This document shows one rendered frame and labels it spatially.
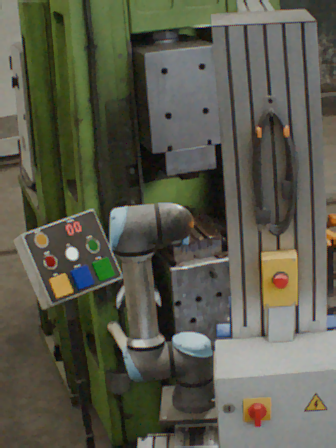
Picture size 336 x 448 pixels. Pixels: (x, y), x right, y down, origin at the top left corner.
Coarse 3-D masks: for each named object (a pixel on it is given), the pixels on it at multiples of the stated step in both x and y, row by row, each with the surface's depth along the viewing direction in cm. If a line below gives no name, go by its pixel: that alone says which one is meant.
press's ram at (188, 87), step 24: (144, 48) 355; (168, 48) 350; (192, 48) 347; (144, 72) 346; (168, 72) 347; (192, 72) 350; (144, 96) 352; (168, 96) 350; (192, 96) 353; (216, 96) 356; (144, 120) 358; (168, 120) 353; (192, 120) 356; (216, 120) 359; (144, 144) 364; (168, 144) 356; (192, 144) 359
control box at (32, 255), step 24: (72, 216) 346; (96, 216) 351; (24, 240) 331; (48, 240) 337; (72, 240) 342; (96, 240) 348; (24, 264) 336; (72, 264) 339; (48, 288) 331; (72, 288) 336; (96, 288) 342
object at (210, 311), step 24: (216, 216) 419; (168, 264) 370; (192, 264) 368; (216, 264) 370; (168, 288) 377; (192, 288) 370; (168, 312) 393; (192, 312) 374; (216, 312) 377; (168, 336) 396; (216, 336) 381
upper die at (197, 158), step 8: (208, 144) 362; (144, 152) 387; (160, 152) 362; (168, 152) 357; (176, 152) 358; (184, 152) 359; (192, 152) 360; (200, 152) 361; (208, 152) 362; (152, 160) 377; (160, 160) 365; (168, 160) 358; (176, 160) 359; (184, 160) 360; (192, 160) 361; (200, 160) 362; (208, 160) 363; (160, 168) 367; (168, 168) 359; (176, 168) 360; (184, 168) 361; (192, 168) 362; (200, 168) 363; (208, 168) 364
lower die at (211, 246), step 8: (200, 224) 388; (208, 224) 387; (192, 232) 377; (208, 232) 378; (216, 232) 377; (192, 240) 372; (208, 240) 373; (216, 240) 374; (168, 248) 376; (176, 248) 370; (184, 248) 371; (192, 248) 372; (200, 248) 373; (208, 248) 374; (216, 248) 375; (176, 256) 371; (184, 256) 372; (192, 256) 373; (200, 256) 374
